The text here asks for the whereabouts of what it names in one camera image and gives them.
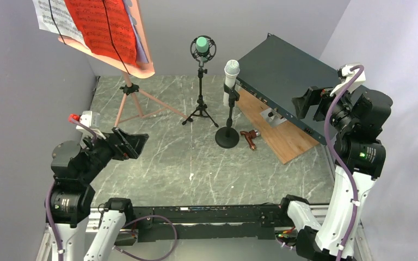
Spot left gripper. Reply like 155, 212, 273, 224
79, 125, 148, 182

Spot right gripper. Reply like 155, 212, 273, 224
292, 81, 356, 132

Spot black tripod mic stand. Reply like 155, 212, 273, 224
181, 61, 219, 128

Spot white handheld microphone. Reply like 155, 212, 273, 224
223, 59, 240, 107

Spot black round-base mic stand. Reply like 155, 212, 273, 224
214, 84, 240, 149

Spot green condenser microphone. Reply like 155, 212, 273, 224
190, 35, 217, 63

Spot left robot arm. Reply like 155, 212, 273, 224
44, 127, 149, 260

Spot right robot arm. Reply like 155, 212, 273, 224
277, 89, 393, 260

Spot pink music stand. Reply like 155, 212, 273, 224
59, 4, 186, 126

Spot dark rack audio unit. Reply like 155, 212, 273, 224
237, 34, 341, 144

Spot wooden board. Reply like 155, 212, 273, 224
237, 88, 318, 164

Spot copper pipe fitting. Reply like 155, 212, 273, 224
239, 129, 261, 151

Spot red sheet music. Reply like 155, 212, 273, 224
65, 0, 137, 66

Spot white sheet music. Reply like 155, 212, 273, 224
33, 0, 86, 46

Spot metal clamp bracket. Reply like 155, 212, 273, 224
260, 108, 287, 128

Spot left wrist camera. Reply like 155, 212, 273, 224
68, 110, 106, 139

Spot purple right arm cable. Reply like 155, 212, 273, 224
323, 65, 365, 261

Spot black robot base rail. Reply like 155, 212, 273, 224
119, 203, 293, 243

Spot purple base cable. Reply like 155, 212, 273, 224
113, 215, 178, 261

